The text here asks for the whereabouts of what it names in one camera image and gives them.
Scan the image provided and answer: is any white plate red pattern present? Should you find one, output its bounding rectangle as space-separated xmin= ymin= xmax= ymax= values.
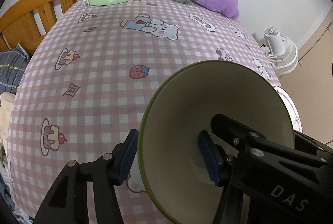
xmin=272 ymin=86 xmax=303 ymax=132

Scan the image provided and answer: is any beige crumpled cloth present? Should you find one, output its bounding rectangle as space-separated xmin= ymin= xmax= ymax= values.
xmin=0 ymin=91 xmax=15 ymax=141

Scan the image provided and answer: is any pink checked tablecloth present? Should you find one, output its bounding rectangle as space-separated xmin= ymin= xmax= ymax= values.
xmin=6 ymin=0 xmax=303 ymax=224

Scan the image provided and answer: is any white floor fan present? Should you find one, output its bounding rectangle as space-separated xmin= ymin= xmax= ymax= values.
xmin=260 ymin=27 xmax=299 ymax=75

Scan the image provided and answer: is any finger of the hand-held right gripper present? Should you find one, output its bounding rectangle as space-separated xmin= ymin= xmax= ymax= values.
xmin=294 ymin=130 xmax=333 ymax=157
xmin=210 ymin=114 xmax=326 ymax=167

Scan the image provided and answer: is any grey plaid pillow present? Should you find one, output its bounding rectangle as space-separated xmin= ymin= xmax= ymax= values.
xmin=0 ymin=43 xmax=29 ymax=94

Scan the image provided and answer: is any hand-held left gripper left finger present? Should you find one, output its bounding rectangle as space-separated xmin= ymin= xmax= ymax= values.
xmin=32 ymin=129 xmax=139 ymax=224

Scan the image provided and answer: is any beige bowl blue pattern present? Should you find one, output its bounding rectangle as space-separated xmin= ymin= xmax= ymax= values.
xmin=137 ymin=60 xmax=296 ymax=224

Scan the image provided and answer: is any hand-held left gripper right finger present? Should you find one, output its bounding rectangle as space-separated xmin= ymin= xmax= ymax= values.
xmin=198 ymin=130 xmax=250 ymax=224

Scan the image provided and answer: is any beige door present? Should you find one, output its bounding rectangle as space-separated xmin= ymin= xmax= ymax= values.
xmin=297 ymin=3 xmax=333 ymax=63

